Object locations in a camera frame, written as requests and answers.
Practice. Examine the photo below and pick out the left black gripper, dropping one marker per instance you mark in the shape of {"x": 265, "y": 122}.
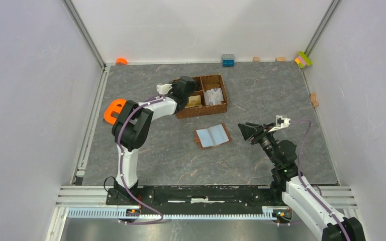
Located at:
{"x": 174, "y": 84}

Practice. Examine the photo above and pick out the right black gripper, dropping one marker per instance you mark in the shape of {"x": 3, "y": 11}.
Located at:
{"x": 248, "y": 130}

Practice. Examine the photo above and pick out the brown leather card holder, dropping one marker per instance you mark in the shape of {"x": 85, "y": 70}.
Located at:
{"x": 212, "y": 136}

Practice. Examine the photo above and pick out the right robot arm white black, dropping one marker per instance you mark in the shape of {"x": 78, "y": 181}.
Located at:
{"x": 291, "y": 187}

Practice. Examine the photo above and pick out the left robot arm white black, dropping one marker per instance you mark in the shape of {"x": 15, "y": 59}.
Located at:
{"x": 132, "y": 126}

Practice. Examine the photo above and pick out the gold card in basket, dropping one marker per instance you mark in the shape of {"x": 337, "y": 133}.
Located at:
{"x": 194, "y": 101}

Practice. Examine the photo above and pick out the white cards in basket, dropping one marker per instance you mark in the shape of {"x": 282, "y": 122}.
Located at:
{"x": 213, "y": 96}

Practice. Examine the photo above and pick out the brown wicker divided basket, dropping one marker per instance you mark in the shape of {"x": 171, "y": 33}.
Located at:
{"x": 205, "y": 83}

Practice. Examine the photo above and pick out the blue grey toy brick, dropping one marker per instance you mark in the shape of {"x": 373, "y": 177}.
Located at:
{"x": 228, "y": 60}

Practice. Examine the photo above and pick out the orange plastic letter toy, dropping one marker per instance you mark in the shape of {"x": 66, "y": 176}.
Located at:
{"x": 113, "y": 111}

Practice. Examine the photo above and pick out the wooden arch block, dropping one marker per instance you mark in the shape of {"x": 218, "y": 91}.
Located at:
{"x": 313, "y": 100}

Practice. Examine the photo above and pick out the green pink yellow brick stack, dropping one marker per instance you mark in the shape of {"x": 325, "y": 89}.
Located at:
{"x": 302, "y": 60}

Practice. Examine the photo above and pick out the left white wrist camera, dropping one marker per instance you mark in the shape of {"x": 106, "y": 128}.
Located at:
{"x": 163, "y": 89}

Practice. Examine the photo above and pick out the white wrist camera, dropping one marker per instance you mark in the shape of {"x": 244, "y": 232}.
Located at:
{"x": 281, "y": 123}
{"x": 163, "y": 89}

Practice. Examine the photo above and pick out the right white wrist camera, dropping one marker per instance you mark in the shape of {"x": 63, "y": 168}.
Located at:
{"x": 281, "y": 123}

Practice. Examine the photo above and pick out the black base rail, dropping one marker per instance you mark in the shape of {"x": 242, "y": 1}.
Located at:
{"x": 195, "y": 200}

